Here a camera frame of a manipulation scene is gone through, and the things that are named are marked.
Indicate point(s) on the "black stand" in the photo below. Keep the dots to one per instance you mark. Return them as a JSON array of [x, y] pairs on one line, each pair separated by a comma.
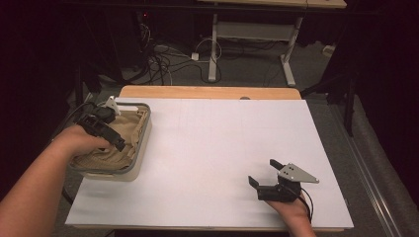
[[79, 85], [347, 98]]

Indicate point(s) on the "person's right hand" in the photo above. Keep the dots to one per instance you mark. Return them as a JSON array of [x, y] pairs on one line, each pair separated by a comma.
[[293, 210]]

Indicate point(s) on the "person's left hand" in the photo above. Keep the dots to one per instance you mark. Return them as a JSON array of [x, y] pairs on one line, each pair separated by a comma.
[[79, 143]]

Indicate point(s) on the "beige plastic basin grey rim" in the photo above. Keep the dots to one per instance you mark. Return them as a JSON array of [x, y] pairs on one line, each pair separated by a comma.
[[140, 154]]

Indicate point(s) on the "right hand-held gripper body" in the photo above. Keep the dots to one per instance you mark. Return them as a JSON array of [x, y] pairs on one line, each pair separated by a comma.
[[290, 189]]

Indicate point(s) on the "tan pants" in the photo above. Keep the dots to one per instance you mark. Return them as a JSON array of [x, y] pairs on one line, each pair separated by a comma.
[[126, 131]]

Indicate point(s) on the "white-framed desk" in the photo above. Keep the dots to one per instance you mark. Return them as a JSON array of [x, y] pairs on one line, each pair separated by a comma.
[[253, 31]]

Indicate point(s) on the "wooden table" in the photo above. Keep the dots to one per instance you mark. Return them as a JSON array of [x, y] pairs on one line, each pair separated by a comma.
[[197, 92]]

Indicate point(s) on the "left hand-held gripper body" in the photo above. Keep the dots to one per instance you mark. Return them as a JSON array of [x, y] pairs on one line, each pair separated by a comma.
[[99, 121]]

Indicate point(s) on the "white power adapter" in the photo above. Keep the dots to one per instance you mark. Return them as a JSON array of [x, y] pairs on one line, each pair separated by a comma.
[[195, 56]]

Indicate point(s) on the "white table cover sheet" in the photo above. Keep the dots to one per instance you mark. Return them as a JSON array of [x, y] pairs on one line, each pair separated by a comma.
[[214, 148]]

